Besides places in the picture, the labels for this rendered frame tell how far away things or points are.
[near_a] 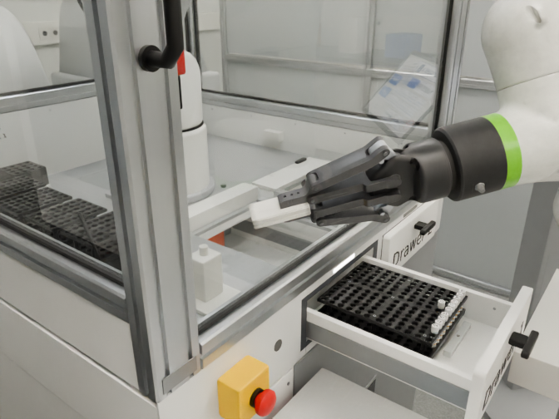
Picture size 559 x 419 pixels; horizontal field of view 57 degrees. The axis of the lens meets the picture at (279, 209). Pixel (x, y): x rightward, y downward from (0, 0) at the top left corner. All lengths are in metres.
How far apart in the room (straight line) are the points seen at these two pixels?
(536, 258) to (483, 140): 1.33
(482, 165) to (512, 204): 2.04
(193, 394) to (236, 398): 0.06
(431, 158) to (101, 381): 0.55
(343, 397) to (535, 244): 1.12
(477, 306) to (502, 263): 1.72
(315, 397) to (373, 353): 0.14
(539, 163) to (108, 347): 0.59
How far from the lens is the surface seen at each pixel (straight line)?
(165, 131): 0.57
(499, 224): 2.71
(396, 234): 1.17
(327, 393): 0.98
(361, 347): 0.91
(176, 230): 0.63
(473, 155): 0.62
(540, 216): 1.90
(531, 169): 0.66
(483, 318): 1.08
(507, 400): 2.17
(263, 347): 0.86
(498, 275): 2.82
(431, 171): 0.61
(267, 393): 0.79
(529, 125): 0.65
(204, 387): 0.78
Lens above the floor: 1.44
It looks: 24 degrees down
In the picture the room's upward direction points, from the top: straight up
